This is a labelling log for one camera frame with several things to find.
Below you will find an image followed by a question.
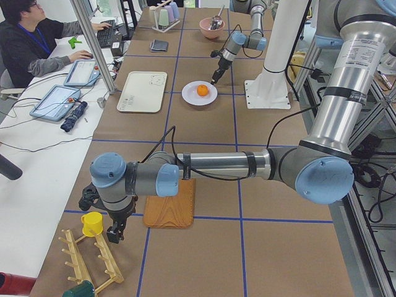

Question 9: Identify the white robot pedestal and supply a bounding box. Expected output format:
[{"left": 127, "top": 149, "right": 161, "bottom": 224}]
[{"left": 245, "top": 0, "right": 309, "bottom": 109}]

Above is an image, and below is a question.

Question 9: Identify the white plate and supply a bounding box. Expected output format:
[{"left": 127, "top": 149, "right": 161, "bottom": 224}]
[{"left": 182, "top": 81, "right": 218, "bottom": 106}]

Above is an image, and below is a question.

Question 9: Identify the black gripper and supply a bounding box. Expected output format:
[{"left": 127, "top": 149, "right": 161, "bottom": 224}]
[
  {"left": 105, "top": 204, "right": 136, "bottom": 243},
  {"left": 210, "top": 57, "right": 231, "bottom": 85}
]

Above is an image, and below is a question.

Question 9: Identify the dark green mug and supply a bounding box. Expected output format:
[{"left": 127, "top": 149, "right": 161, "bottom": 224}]
[{"left": 62, "top": 280, "right": 95, "bottom": 297}]

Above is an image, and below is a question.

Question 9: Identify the orange fruit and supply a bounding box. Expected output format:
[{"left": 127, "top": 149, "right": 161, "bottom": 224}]
[{"left": 196, "top": 84, "right": 209, "bottom": 97}]

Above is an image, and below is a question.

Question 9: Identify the yellow mug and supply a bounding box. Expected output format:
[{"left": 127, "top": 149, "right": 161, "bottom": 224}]
[{"left": 80, "top": 212, "right": 103, "bottom": 237}]

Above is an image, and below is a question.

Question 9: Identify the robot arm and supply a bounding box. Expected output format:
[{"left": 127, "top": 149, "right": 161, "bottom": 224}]
[
  {"left": 79, "top": 1, "right": 395, "bottom": 243},
  {"left": 210, "top": 0, "right": 272, "bottom": 85}
]

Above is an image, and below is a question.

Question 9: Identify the folded grey cloth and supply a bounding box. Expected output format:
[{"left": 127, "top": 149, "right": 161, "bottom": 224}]
[{"left": 150, "top": 40, "right": 169, "bottom": 53}]

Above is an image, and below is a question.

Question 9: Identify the far teach pendant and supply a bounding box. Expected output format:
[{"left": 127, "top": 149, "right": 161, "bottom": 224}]
[{"left": 64, "top": 59, "right": 100, "bottom": 87}]

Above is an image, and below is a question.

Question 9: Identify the folded dark umbrella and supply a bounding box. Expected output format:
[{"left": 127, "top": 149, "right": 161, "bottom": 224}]
[{"left": 61, "top": 101, "right": 88, "bottom": 132}]

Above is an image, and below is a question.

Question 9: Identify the teach pendant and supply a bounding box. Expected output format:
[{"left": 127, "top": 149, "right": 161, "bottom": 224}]
[
  {"left": 64, "top": 59, "right": 100, "bottom": 87},
  {"left": 29, "top": 85, "right": 81, "bottom": 122}
]

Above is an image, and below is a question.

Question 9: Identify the black keyboard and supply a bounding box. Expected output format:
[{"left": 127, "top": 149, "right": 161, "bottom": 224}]
[{"left": 97, "top": 20, "right": 116, "bottom": 48}]

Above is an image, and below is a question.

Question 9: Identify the cream bear tray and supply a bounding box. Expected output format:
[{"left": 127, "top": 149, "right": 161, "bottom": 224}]
[{"left": 117, "top": 71, "right": 168, "bottom": 113}]

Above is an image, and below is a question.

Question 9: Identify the pink bowl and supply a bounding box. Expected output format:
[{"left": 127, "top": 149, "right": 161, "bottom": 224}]
[{"left": 199, "top": 17, "right": 225, "bottom": 40}]

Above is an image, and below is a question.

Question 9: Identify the green cup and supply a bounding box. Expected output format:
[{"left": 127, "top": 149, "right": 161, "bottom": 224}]
[{"left": 158, "top": 9, "right": 169, "bottom": 27}]

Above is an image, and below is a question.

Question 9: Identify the aluminium frame post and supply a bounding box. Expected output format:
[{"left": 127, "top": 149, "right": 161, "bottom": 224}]
[{"left": 70, "top": 0, "right": 116, "bottom": 95}]

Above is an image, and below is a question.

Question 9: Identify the small metal cup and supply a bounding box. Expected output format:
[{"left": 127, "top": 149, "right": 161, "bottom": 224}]
[{"left": 97, "top": 97, "right": 106, "bottom": 108}]

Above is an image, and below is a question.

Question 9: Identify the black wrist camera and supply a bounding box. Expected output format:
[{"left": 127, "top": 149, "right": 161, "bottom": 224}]
[{"left": 79, "top": 183, "right": 103, "bottom": 211}]

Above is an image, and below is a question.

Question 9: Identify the metal scoop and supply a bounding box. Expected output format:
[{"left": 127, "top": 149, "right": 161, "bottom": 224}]
[{"left": 210, "top": 5, "right": 225, "bottom": 30}]

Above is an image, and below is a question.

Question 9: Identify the white cup rack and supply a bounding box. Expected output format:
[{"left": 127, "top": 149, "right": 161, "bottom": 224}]
[{"left": 148, "top": 0, "right": 180, "bottom": 33}]

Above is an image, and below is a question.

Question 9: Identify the seated person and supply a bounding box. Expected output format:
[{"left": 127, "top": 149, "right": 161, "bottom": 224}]
[{"left": 1, "top": 1, "right": 93, "bottom": 88}]

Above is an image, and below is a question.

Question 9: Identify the near teach pendant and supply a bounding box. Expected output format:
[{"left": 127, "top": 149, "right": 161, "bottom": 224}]
[{"left": 29, "top": 85, "right": 81, "bottom": 122}]

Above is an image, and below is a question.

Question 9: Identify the red cylinder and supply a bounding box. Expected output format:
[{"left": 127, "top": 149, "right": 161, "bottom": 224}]
[{"left": 1, "top": 272, "right": 37, "bottom": 296}]

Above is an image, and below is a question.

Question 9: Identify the wooden tray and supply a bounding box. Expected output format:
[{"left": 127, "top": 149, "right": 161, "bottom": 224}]
[{"left": 143, "top": 179, "right": 196, "bottom": 229}]

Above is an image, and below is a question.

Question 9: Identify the wooden mug rack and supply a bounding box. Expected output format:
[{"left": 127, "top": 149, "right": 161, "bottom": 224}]
[{"left": 58, "top": 229, "right": 124, "bottom": 296}]

